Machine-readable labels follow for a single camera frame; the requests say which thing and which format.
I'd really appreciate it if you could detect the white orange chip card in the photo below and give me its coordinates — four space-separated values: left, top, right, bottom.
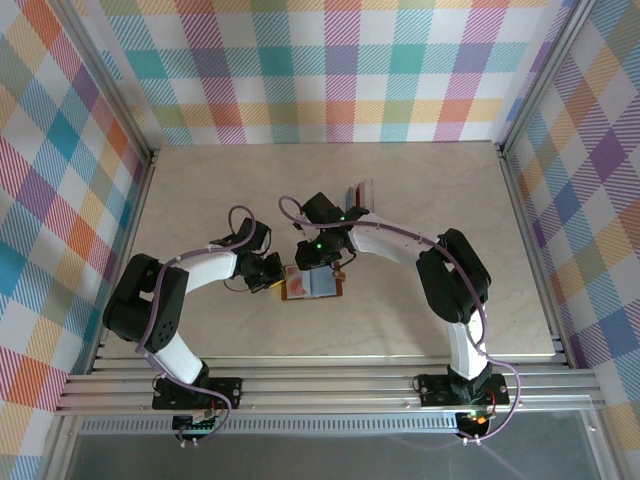
285 267 312 297

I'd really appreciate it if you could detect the clear acrylic card box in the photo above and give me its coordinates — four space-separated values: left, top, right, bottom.
343 178 377 215

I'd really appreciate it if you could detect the red cards stack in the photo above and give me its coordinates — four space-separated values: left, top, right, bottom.
355 179 376 209

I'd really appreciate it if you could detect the green terminal controller board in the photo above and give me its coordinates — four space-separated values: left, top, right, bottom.
171 412 225 435

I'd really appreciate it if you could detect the grey metal sheet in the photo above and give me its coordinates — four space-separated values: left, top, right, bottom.
63 409 604 480

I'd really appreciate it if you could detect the orange controller board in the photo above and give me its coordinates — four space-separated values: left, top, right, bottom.
456 409 495 432

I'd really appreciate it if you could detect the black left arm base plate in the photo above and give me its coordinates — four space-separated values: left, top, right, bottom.
151 377 245 410

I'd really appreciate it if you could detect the aluminium frame cross rail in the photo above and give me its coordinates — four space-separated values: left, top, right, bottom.
53 367 607 417

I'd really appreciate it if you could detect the aluminium frame side rail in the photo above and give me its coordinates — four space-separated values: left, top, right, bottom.
84 148 162 374
497 147 576 369

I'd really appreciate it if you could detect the slotted grey cable duct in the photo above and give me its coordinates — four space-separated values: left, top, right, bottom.
79 418 460 434

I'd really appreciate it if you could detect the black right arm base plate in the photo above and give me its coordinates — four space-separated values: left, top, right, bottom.
417 373 511 407

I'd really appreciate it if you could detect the aluminium frame corner post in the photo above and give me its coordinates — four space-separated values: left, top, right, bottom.
47 0 161 169
493 0 599 159

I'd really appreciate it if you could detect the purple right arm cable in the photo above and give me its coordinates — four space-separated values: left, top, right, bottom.
277 195 524 446

